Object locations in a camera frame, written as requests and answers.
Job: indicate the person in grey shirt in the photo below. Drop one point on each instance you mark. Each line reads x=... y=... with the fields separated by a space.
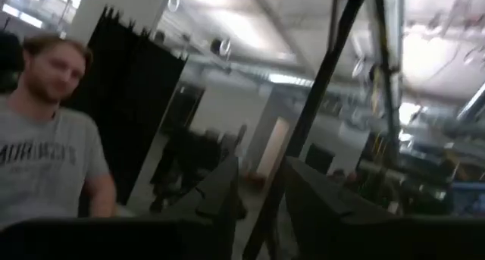
x=41 y=157

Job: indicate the black curtain panel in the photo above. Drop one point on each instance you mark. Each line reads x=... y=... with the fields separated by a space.
x=129 y=101

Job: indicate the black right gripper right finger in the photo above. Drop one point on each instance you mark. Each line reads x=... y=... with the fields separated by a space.
x=318 y=207

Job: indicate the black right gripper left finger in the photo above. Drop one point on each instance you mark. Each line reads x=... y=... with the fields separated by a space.
x=216 y=199

